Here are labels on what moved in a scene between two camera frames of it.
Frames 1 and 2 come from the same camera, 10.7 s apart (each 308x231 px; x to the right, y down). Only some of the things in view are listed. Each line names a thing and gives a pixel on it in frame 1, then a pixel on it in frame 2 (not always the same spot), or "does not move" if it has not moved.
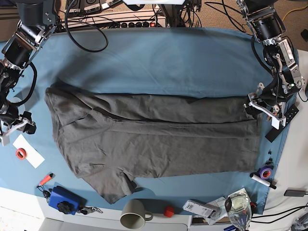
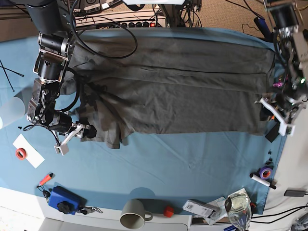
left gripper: [267, 100] to [285, 109]
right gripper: [10, 120] to [61, 122]
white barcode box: [199, 207] does not move
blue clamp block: [65, 200] does not move
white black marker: [262, 180] does not move
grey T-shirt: [111, 139] to [146, 83]
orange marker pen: [49, 176] does not move
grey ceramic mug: [134, 215] does not move
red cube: [169, 211] does not move
